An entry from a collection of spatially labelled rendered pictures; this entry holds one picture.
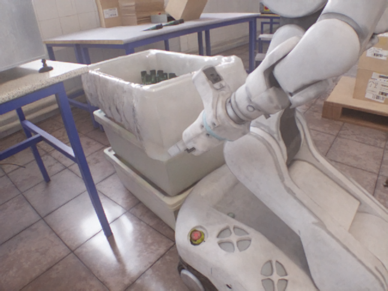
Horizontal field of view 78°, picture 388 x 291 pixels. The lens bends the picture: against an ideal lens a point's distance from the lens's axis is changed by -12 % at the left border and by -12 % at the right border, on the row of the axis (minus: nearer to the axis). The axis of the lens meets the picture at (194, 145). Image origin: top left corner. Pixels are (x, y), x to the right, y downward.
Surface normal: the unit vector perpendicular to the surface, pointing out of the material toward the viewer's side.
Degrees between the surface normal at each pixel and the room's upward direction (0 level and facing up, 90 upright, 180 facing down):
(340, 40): 78
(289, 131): 59
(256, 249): 38
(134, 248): 0
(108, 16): 90
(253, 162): 90
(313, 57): 94
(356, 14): 96
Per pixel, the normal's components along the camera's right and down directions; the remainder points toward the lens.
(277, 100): 0.66, -0.06
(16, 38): 0.77, 0.27
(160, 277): -0.07, -0.86
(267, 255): 0.39, -0.50
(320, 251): -0.66, 0.43
